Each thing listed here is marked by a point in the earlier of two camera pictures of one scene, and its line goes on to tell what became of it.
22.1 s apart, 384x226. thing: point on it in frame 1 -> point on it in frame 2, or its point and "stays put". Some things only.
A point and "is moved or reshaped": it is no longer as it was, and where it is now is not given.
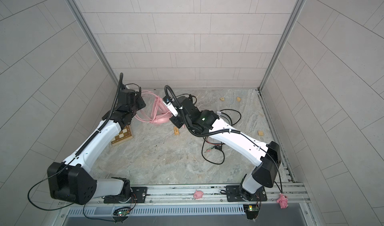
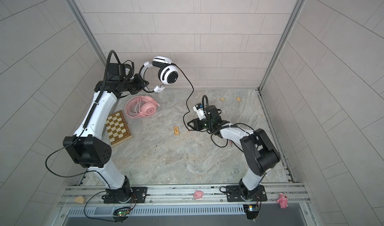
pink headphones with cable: x=160 y=113 is moved or reshaped
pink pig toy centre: x=198 y=194 stays put
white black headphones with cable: x=208 y=117 -> x=218 y=146
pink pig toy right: x=283 y=201 stays put
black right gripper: x=177 y=122 -> x=197 y=123
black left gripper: x=138 y=99 -> x=139 y=80
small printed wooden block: x=176 y=131 stays put
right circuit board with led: x=251 y=211 stays put
